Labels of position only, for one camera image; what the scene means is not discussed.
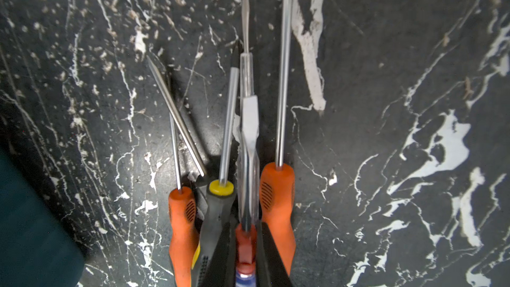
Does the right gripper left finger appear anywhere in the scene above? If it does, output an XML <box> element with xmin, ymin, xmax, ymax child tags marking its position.
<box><xmin>199</xmin><ymin>216</ymin><xmax>239</xmax><ymax>287</ymax></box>

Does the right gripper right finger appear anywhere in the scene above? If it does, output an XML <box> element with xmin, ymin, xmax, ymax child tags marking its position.
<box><xmin>256</xmin><ymin>221</ymin><xmax>293</xmax><ymax>287</ymax></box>

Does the black yellow handle screwdriver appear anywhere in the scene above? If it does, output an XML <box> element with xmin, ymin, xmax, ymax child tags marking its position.
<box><xmin>190</xmin><ymin>43</ymin><xmax>240</xmax><ymax>287</ymax></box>

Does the small orange handle screwdriver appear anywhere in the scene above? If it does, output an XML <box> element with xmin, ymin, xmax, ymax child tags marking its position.
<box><xmin>168</xmin><ymin>119</ymin><xmax>199</xmax><ymax>287</ymax></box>

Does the red clear tester screwdriver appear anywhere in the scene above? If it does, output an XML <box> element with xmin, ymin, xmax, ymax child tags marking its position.
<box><xmin>235</xmin><ymin>0</ymin><xmax>258</xmax><ymax>286</ymax></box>

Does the large orange handle screwdriver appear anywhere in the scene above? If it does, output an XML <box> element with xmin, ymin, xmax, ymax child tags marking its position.
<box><xmin>259</xmin><ymin>0</ymin><xmax>296</xmax><ymax>275</ymax></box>

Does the slim steel shaft screwdriver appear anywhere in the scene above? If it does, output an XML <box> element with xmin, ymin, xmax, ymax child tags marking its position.
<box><xmin>147</xmin><ymin>57</ymin><xmax>207</xmax><ymax>177</ymax></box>

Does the teal storage tray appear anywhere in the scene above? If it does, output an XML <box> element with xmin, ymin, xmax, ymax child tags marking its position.
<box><xmin>1</xmin><ymin>152</ymin><xmax>84</xmax><ymax>286</ymax></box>

